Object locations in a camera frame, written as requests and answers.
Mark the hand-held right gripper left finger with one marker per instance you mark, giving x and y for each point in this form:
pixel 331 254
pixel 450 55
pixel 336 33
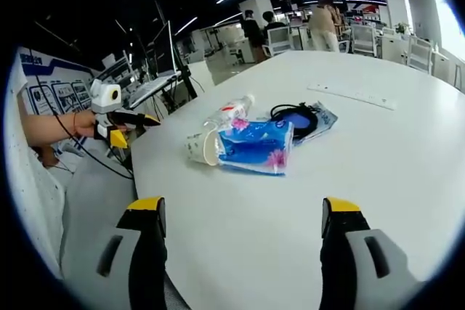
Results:
pixel 143 252

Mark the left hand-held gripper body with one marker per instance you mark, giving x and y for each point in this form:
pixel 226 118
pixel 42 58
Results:
pixel 104 97

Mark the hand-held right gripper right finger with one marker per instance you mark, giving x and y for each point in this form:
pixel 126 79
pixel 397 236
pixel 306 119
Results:
pixel 348 252

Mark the white paper cup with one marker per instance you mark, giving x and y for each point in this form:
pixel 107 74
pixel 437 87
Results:
pixel 201 146

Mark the clear plastic bottle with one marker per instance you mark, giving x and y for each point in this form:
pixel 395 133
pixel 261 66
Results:
pixel 229 110

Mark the blue tissue pack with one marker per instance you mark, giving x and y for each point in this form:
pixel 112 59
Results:
pixel 254 144

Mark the person's left hand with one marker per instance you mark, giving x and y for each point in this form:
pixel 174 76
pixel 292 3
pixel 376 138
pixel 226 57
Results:
pixel 84 123

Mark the white table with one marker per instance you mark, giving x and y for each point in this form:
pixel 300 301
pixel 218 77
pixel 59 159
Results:
pixel 309 179

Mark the white ruler strip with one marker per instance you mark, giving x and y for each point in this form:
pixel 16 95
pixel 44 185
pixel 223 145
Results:
pixel 351 96

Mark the white office chair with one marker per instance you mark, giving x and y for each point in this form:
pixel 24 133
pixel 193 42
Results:
pixel 363 39
pixel 279 39
pixel 419 54

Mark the potted plant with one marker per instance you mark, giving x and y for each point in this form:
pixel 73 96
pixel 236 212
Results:
pixel 401 27

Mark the wall poster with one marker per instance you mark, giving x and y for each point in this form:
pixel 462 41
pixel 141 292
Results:
pixel 54 86

